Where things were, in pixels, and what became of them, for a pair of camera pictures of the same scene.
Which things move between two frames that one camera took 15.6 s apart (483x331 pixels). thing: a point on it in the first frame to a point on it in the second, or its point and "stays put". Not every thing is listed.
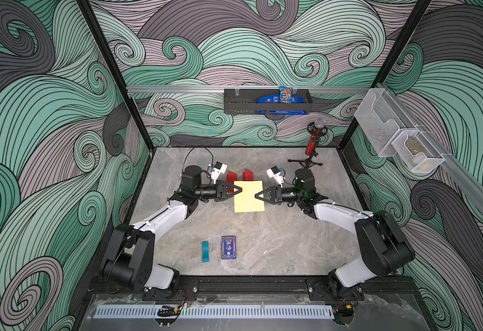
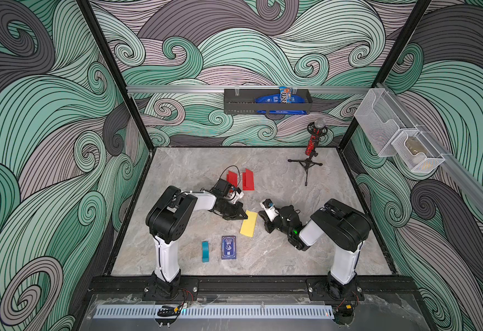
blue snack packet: x=285 y=96 stays put
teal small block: x=205 y=252 stays put
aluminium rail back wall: x=221 y=88 stays put
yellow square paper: x=245 y=201 to x=249 y=224
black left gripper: x=220 y=191 to x=237 y=210
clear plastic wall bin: x=382 y=119 stays put
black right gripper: x=277 y=194 to x=270 y=227
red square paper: x=248 y=175 stays put
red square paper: x=231 y=177 stays put
